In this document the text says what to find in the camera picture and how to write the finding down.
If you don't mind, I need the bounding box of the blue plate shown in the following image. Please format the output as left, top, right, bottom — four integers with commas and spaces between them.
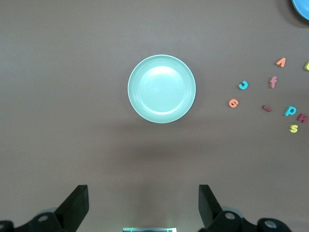
291, 0, 309, 20

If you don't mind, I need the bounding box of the brown table cover sheet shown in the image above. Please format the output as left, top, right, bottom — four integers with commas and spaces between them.
0, 0, 309, 232

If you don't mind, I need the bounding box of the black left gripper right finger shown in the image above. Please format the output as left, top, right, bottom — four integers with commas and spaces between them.
198, 185, 260, 232

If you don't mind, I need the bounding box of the mint green plate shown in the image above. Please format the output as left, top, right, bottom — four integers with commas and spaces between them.
127, 54, 197, 124

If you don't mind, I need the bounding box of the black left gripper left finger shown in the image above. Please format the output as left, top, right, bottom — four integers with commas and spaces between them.
14, 185, 89, 232

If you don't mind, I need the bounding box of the teal foam letter p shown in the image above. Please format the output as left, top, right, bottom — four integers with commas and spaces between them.
284, 105, 297, 117

